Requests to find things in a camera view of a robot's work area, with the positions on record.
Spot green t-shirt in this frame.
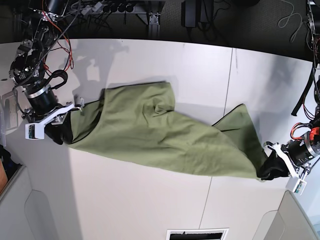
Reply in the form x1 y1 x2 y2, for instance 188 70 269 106
65 81 267 179

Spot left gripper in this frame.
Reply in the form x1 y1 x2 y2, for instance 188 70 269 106
259 141 313 181

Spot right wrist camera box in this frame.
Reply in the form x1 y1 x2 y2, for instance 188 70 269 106
25 122 45 140

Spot clear plastic tray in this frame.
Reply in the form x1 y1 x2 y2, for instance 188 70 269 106
0 91 19 138

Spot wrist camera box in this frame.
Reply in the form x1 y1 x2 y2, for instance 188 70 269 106
25 122 45 140
286 177 307 195

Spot aluminium frame post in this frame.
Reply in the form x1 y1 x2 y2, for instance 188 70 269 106
148 13 161 40

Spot white cable on floor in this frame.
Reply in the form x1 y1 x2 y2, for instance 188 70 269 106
277 0 310 43

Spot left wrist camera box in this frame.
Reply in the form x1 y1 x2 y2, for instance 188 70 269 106
286 177 307 195

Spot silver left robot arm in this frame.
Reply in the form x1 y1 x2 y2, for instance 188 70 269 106
257 0 320 181

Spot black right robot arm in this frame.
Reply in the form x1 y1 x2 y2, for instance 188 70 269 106
9 0 82 145

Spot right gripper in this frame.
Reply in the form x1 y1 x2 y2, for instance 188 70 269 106
21 97 84 145

